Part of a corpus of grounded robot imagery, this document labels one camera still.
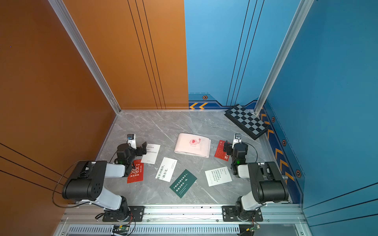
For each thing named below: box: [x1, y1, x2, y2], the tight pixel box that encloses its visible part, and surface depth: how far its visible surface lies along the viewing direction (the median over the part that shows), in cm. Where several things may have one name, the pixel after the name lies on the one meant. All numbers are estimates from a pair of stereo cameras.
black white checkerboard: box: [223, 103, 270, 141], surface depth 111 cm
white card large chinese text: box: [155, 156, 178, 183], surface depth 91 cm
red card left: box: [126, 159, 145, 184], surface depth 89 cm
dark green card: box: [169, 169, 198, 199], surface depth 85 cm
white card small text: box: [204, 166, 233, 187], surface depth 87 cm
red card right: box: [214, 139, 230, 162], surface depth 98 cm
